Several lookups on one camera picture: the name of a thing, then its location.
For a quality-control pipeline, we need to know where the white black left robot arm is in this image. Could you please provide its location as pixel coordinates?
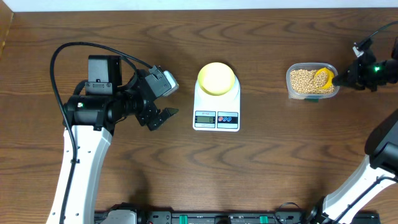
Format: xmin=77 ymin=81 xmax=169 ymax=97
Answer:
xmin=47 ymin=55 xmax=178 ymax=223

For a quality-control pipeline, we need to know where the pale yellow bowl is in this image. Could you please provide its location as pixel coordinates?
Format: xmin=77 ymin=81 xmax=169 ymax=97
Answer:
xmin=197 ymin=62 xmax=235 ymax=96

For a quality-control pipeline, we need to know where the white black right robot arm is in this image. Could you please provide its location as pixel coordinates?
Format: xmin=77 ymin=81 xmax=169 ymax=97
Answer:
xmin=305 ymin=37 xmax=397 ymax=223

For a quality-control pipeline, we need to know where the white digital kitchen scale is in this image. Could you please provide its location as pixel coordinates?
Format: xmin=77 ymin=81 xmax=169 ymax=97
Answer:
xmin=192 ymin=73 xmax=241 ymax=132

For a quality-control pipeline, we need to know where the yellow plastic measuring scoop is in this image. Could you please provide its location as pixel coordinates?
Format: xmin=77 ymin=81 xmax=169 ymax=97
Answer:
xmin=313 ymin=67 xmax=335 ymax=90

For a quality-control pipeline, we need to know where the clear container of soybeans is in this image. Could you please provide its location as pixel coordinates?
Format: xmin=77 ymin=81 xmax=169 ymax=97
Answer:
xmin=286 ymin=63 xmax=340 ymax=100

